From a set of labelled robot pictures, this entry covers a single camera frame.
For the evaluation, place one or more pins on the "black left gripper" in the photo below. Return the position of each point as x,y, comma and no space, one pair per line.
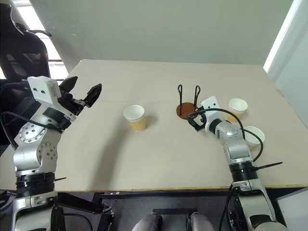
71,103

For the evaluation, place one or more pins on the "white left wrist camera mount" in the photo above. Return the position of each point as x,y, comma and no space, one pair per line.
42,87

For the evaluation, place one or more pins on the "white cabinet panel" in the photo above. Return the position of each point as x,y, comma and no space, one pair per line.
296,60

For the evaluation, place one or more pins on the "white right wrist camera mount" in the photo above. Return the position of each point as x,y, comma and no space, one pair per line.
211,103

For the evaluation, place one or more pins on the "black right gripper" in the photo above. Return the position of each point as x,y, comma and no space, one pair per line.
202,124

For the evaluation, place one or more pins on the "grey rounded shape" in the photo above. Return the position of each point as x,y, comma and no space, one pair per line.
201,223
146,223

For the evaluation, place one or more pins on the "ribbed tan paper cup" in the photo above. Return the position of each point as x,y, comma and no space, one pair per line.
238,106
253,137
137,120

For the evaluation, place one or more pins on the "black metal table frame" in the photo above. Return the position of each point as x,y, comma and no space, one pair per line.
79,202

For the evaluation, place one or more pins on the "black zip tie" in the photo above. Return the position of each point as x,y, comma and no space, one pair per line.
269,165
60,179

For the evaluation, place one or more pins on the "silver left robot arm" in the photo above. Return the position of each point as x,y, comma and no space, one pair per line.
33,154

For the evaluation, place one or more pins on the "black office chair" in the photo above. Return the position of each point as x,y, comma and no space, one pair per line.
21,55

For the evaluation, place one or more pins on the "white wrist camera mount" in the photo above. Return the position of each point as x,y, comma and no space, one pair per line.
211,103
42,87

